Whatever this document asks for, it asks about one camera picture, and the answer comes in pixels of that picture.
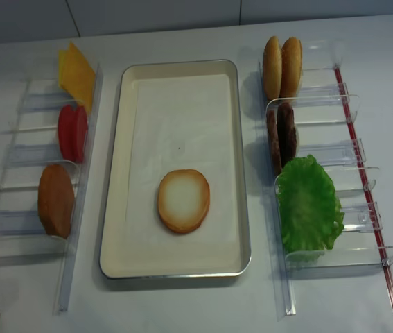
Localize front red tomato slice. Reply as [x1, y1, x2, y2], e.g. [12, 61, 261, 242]
[72, 106, 88, 163]

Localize right brown meat patty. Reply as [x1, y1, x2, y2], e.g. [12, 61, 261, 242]
[277, 102, 297, 167]

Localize front yellow cheese slice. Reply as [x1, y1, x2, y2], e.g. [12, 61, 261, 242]
[62, 42, 96, 116]

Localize golden bun half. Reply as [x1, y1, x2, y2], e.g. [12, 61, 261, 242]
[280, 37, 302, 98]
[263, 35, 282, 101]

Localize cream metal baking tray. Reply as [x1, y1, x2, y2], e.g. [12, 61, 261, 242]
[99, 59, 251, 280]

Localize clear acrylic rack left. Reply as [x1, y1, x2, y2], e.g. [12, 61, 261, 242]
[0, 67, 103, 314]

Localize rear red tomato slice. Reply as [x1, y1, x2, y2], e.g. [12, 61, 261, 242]
[58, 105, 75, 162]

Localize right golden bun half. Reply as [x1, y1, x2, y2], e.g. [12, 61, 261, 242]
[280, 37, 302, 98]

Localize clear acrylic rack right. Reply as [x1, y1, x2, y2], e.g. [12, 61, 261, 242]
[257, 41, 393, 318]

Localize green lettuce leaf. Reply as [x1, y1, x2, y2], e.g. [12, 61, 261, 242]
[276, 155, 344, 253]

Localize white parchment paper sheet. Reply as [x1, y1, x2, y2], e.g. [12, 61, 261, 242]
[126, 74, 238, 245]

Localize brown bread slice rear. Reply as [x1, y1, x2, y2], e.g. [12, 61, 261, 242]
[37, 164, 75, 239]

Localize toasted bread slice white face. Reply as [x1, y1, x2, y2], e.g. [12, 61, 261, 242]
[157, 169, 210, 234]

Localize brown meat patty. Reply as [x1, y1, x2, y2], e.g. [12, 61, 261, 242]
[277, 102, 297, 167]
[266, 110, 282, 176]

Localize left golden bun half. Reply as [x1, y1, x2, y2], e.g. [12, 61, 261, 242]
[263, 35, 282, 101]

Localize rear yellow cheese slice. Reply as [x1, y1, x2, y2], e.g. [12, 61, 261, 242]
[58, 50, 67, 88]

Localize clear acrylic rack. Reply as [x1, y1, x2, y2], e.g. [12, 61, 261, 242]
[0, 67, 103, 314]
[257, 41, 393, 318]

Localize left brown meat patty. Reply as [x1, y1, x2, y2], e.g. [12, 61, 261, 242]
[266, 110, 282, 176]

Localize red tomato slice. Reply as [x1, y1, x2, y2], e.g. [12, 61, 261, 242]
[72, 106, 88, 163]
[58, 105, 75, 162]

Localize yellow cheese slice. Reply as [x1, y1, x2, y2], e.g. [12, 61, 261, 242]
[62, 42, 96, 116]
[58, 50, 67, 88]

